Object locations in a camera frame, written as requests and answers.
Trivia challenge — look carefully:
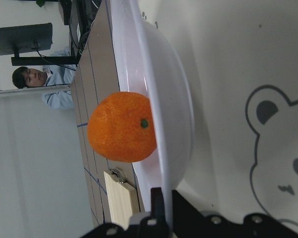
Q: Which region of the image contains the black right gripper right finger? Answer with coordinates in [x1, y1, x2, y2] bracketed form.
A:
[172, 190, 211, 238]

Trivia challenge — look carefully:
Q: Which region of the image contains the bamboo cutting board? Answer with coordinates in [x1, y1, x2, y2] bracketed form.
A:
[104, 169, 140, 229]

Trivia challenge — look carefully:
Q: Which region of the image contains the black computer monitor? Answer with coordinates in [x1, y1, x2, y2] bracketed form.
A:
[0, 23, 78, 66]

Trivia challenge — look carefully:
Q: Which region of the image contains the cream bear tray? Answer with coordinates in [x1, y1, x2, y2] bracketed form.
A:
[139, 0, 298, 232]

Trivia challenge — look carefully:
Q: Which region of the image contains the orange fruit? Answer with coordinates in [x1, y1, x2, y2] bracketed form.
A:
[87, 92, 156, 163]

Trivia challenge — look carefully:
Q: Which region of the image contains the white ribbed plate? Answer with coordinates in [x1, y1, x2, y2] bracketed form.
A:
[110, 0, 194, 225]

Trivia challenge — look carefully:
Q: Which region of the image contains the seated person in blue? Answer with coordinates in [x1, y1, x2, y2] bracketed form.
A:
[12, 47, 77, 110]

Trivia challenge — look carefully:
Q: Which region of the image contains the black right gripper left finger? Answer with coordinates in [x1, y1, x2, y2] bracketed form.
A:
[150, 187, 169, 238]

